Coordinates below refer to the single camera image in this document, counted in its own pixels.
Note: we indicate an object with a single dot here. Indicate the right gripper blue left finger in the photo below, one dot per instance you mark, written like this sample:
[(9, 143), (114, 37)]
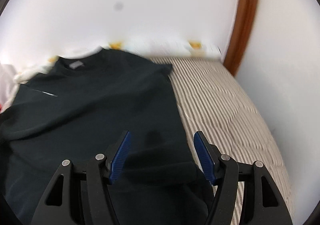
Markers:
[(116, 155)]

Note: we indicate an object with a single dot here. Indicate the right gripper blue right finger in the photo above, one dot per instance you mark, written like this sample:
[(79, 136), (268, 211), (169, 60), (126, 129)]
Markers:
[(209, 157)]

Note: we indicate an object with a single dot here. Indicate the black t-shirt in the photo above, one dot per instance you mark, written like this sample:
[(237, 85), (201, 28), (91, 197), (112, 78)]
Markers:
[(74, 112)]

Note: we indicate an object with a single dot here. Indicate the striped beige mattress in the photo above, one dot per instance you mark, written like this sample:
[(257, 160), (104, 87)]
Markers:
[(200, 94)]

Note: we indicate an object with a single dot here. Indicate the white rolled blanket yellow prints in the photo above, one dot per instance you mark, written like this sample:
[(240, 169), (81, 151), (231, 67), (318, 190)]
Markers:
[(139, 46)]

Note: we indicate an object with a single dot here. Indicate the white plastic bag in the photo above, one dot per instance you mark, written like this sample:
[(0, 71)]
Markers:
[(9, 87)]

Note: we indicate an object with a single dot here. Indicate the brown wooden door frame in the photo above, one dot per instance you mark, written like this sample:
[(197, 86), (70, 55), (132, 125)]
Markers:
[(244, 20)]

